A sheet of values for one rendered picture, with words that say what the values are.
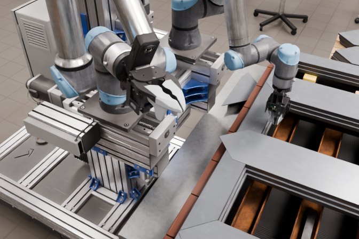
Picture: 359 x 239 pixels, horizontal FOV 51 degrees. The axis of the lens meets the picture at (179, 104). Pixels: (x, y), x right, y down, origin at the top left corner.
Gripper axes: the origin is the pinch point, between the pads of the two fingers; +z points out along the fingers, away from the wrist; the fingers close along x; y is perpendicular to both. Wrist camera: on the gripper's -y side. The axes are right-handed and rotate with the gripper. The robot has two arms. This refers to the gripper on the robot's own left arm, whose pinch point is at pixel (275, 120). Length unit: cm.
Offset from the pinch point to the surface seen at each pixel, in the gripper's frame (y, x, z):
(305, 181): 25.1, 18.0, 0.7
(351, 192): 22.8, 33.1, 0.7
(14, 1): -171, -354, 88
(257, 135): 10.7, -3.8, 0.7
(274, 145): 13.1, 3.5, 0.7
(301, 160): 16.1, 14.4, 0.8
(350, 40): -88, 17, 3
